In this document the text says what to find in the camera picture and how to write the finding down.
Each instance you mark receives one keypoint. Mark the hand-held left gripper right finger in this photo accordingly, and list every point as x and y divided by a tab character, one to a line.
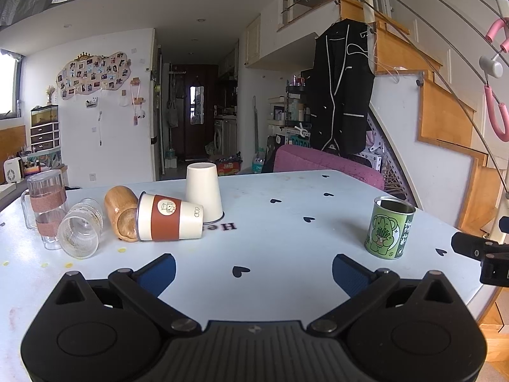
350	276

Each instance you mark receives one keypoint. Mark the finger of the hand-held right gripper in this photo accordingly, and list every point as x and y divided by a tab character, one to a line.
469	245

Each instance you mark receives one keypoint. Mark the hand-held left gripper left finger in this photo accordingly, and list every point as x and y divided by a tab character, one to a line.
159	276

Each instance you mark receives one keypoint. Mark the cream cup with brown sleeve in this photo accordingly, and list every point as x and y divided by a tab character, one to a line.
167	218

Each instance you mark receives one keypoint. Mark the wooden cup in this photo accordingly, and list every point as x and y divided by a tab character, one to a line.
118	205

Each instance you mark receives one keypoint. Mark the ribbed clear glass cup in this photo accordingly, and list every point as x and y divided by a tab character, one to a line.
81	229

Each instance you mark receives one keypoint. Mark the white paper cup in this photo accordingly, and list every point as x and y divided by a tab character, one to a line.
202	191

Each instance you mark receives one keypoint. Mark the green printed tin can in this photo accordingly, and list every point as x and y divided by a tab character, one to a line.
387	229

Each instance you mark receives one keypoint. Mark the purple chair back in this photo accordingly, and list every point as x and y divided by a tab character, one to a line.
318	161

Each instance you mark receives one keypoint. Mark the red box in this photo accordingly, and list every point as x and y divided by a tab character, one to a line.
230	167

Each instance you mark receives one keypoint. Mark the glass mug with pink bands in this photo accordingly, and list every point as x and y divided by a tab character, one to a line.
43	203

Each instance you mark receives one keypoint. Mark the wooden staircase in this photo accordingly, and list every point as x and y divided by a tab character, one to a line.
441	111

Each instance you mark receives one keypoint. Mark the pack of water bottles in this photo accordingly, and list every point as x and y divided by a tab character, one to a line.
259	163

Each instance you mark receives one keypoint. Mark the washing machine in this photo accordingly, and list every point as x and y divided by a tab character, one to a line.
224	137

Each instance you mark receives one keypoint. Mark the dark wooden door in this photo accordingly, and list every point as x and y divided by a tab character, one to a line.
195	107

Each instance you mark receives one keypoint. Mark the black storage shelf rack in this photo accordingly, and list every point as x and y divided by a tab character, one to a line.
294	105

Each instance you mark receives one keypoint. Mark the small drawer unit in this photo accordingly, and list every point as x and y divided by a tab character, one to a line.
45	137

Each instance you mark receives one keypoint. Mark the small white appliance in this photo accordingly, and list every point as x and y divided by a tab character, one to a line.
12	171

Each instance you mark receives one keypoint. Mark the black jacket with white trim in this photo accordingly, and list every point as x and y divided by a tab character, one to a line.
338	95

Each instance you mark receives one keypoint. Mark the glass fish tank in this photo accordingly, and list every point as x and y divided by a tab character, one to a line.
44	115

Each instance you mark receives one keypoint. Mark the cloud-shaped photo board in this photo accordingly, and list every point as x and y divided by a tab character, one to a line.
93	73

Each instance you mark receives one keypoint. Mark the metal stair railing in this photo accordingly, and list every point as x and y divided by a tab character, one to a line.
437	28

